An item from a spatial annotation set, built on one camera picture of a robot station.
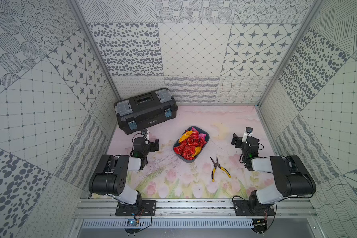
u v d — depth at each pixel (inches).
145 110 38.4
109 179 17.7
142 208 28.5
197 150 33.7
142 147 29.1
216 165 34.7
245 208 28.8
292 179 18.2
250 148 28.4
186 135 34.9
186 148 34.0
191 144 35.5
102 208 29.6
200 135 37.9
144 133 32.6
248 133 31.4
